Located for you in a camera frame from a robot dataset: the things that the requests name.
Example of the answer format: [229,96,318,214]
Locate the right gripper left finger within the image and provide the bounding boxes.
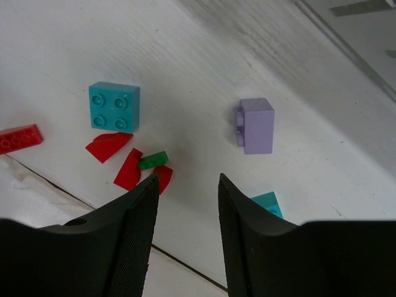
[1,174,159,296]

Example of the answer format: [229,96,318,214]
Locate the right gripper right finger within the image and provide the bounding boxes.
[218,174,395,296]

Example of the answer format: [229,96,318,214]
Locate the small green lego piece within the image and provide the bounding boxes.
[138,151,168,170]

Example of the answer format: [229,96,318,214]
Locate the lilac lego brick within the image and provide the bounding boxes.
[235,98,275,155]

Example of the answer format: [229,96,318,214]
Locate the cyan lego brick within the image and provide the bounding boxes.
[88,82,140,134]
[251,192,283,218]

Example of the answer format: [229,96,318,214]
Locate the red sloped lego piece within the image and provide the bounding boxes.
[113,148,143,191]

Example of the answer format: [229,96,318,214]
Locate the small red lego piece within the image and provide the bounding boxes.
[153,165,173,194]

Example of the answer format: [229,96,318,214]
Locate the red lego brick front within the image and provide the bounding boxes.
[1,124,44,155]

